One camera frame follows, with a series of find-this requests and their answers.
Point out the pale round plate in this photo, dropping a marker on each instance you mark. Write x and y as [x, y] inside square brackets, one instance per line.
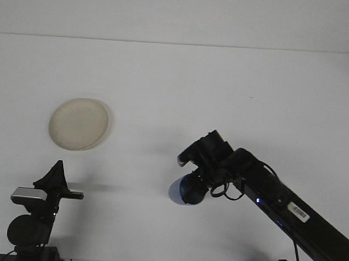
[78, 124]

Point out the pale blue cup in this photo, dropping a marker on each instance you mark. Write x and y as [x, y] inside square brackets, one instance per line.
[175, 192]

